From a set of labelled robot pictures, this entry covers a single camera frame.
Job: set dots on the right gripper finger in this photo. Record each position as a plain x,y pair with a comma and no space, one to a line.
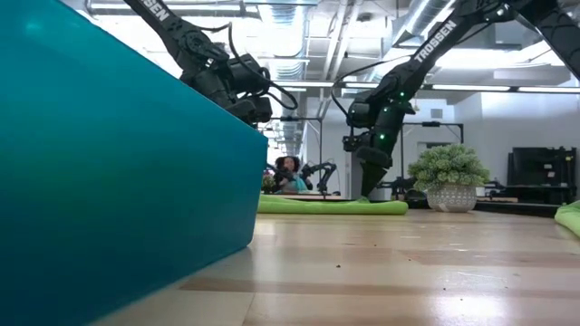
371,176

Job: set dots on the green microfiber towel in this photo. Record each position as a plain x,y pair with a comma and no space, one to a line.
568,219
331,207

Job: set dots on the teal plastic tray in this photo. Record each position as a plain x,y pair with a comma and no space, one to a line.
113,181

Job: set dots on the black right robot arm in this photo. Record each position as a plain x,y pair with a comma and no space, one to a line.
435,41

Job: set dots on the black background robot arm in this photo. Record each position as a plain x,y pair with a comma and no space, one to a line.
321,174

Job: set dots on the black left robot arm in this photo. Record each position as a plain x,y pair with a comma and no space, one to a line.
181,36

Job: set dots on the person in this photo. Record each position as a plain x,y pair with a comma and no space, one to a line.
290,174

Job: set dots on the background flower bouquet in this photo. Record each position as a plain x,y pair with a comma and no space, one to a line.
268,182

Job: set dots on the artificial green plant in pot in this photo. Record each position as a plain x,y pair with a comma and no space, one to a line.
448,176

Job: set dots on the black shelving unit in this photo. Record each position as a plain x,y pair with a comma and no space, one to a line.
541,174

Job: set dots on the black background rig frame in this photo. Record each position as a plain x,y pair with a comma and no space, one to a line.
294,119
430,123

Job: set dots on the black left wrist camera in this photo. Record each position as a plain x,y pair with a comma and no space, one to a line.
247,72

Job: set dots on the overhead frame bar with lights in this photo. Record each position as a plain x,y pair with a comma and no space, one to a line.
471,88

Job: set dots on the black aluminium table frame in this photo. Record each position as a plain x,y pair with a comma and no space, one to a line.
516,208

